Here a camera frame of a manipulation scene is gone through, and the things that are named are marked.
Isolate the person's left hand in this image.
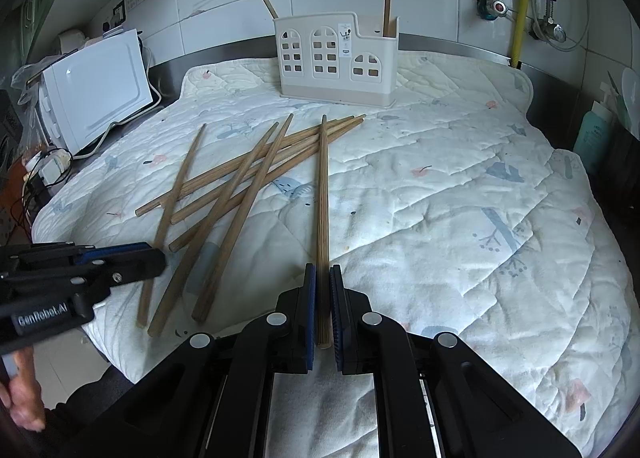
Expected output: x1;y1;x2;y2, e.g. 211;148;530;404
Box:
0;348;47;434

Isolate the teal dish soap bottle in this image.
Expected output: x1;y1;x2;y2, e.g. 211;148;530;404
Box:
572;100;615;175

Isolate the yellow gas hose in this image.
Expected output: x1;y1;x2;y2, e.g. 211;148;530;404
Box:
509;0;530;70

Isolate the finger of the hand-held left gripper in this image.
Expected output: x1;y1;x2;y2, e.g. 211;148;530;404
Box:
0;242;154;272
0;249;167;311

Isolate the white quilted printed blanket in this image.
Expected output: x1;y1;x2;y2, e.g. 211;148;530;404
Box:
32;55;640;458

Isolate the white microwave oven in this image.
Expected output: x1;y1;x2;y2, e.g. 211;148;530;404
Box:
39;29;154;156

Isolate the small white appliance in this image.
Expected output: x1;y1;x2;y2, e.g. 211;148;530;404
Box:
59;29;91;52

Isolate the white plastic chopstick holder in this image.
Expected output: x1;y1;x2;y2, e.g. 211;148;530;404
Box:
273;12;400;106

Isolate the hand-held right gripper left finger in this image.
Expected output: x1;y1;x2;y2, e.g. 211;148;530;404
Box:
57;263;318;458

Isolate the white rice paddle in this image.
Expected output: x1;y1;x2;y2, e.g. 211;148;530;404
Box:
617;67;640;135

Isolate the metal angle valve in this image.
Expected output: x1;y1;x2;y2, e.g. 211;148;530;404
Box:
531;20;569;45

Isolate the white power adapter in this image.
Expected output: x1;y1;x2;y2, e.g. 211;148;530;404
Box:
36;149;73;184

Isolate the person's dark clothing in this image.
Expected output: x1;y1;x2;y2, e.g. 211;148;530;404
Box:
44;367;132;458

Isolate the bunch of wooden chopsticks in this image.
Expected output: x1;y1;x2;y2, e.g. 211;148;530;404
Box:
135;113;367;339

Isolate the white power cable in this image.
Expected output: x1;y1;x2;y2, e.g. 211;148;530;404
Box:
72;45;164;159

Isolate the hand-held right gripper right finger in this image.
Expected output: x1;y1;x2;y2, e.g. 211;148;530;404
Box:
329;264;583;458

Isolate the red-knob metal valve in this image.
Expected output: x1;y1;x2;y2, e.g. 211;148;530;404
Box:
475;0;509;22

